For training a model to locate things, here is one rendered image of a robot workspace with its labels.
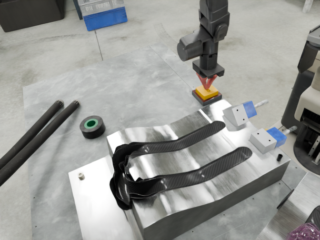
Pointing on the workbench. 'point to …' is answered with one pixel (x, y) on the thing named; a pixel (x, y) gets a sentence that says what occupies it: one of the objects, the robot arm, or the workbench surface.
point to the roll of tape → (92, 127)
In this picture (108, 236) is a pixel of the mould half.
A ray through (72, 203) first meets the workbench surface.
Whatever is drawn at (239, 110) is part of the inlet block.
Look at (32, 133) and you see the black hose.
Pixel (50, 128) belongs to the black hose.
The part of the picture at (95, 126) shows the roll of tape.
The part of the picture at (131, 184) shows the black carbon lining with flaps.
